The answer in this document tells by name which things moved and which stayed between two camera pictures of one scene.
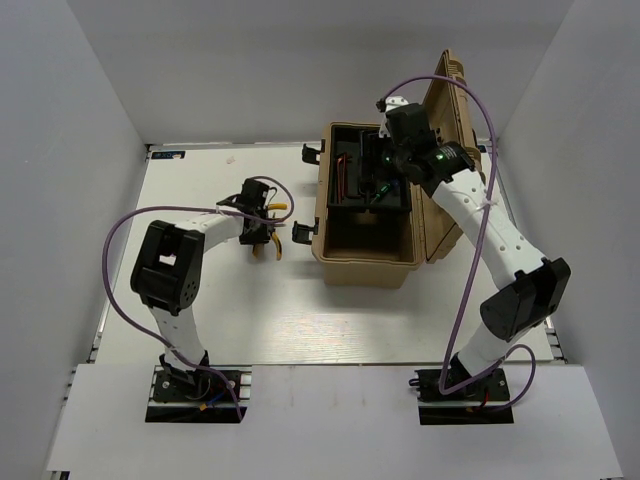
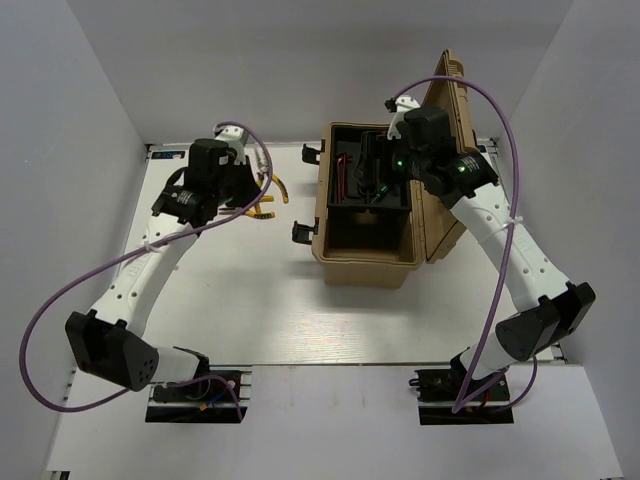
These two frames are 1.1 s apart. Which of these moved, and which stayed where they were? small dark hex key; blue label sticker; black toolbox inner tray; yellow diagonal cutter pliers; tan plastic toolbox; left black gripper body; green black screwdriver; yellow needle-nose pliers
Moved: left black gripper body; yellow needle-nose pliers; yellow diagonal cutter pliers
Stayed: green black screwdriver; tan plastic toolbox; black toolbox inner tray; small dark hex key; blue label sticker
